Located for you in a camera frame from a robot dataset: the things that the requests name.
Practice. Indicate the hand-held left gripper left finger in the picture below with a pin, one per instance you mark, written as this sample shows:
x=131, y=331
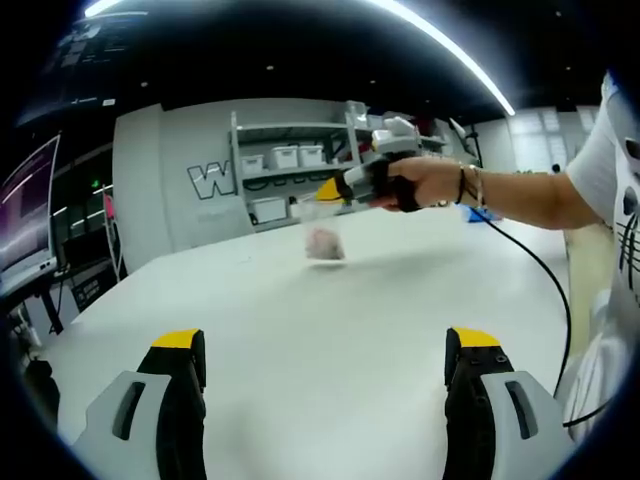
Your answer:
x=135, y=430

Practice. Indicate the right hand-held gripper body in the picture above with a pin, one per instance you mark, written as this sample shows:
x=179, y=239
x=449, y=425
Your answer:
x=397, y=140

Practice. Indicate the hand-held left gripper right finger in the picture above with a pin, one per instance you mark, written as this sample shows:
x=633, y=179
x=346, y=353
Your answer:
x=500, y=440

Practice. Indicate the clear resealable bag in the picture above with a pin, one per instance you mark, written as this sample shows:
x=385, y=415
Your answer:
x=325, y=245

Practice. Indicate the blue plastic bag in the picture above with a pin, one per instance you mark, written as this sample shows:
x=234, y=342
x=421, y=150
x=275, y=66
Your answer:
x=482, y=215

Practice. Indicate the person's right hand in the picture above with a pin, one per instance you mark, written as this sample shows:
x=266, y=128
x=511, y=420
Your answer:
x=430, y=182

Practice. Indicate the grey metal storage shelf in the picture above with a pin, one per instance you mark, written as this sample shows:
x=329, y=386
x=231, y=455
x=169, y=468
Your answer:
x=300, y=150

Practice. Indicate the white stand with black pole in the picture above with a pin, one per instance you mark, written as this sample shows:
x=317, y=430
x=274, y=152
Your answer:
x=467, y=137

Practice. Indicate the row of white storage bins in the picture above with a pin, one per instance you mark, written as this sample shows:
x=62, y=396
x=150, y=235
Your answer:
x=285, y=157

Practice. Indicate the black chair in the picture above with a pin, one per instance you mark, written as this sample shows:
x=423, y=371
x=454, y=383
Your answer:
x=42, y=395

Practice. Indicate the ceiling light strip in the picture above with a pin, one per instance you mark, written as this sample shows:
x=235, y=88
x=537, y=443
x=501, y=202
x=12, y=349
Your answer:
x=450, y=55

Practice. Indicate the beige cloth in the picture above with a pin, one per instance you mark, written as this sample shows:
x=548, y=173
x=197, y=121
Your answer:
x=587, y=290

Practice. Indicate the white side desk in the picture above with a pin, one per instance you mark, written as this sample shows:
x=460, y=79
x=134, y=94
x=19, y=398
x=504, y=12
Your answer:
x=30, y=287

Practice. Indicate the pink cloth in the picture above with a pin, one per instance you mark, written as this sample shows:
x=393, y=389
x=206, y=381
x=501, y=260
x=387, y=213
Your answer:
x=107, y=207

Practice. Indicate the large computer monitor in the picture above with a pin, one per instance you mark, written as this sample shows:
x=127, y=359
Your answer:
x=25, y=210

